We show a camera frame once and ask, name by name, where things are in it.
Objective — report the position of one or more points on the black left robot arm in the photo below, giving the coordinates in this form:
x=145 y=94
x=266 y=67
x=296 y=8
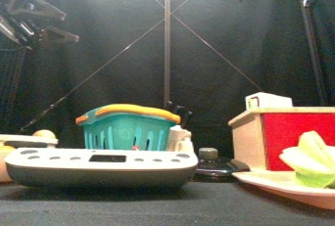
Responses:
x=8 y=73

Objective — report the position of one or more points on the teal basket with orange rim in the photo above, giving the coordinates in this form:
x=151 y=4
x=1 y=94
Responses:
x=126 y=128

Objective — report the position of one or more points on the beige toy food piece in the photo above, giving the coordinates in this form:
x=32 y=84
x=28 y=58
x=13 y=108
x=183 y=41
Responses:
x=4 y=168

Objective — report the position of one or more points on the white toy appliance grey buttons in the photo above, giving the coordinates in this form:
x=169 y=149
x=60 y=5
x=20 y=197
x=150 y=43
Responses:
x=99 y=171

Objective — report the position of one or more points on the black backdrop cloth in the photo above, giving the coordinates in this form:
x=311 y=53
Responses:
x=244 y=24

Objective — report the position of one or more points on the black pot lid grey knob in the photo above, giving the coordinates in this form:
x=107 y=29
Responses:
x=208 y=154

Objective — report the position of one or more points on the white toy milk carton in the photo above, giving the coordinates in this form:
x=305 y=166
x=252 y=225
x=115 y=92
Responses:
x=269 y=101

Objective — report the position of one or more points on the wooden toy box red panel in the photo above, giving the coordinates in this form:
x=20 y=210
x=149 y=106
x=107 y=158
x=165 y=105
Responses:
x=288 y=138

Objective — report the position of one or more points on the green toy lettuce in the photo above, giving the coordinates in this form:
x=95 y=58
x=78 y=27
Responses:
x=311 y=161

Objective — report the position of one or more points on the vertical metal frame pole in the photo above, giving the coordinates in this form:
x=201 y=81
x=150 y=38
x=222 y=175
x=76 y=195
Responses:
x=166 y=40

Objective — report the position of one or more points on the slanted metal frame pole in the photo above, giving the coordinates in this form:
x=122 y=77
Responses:
x=309 y=47

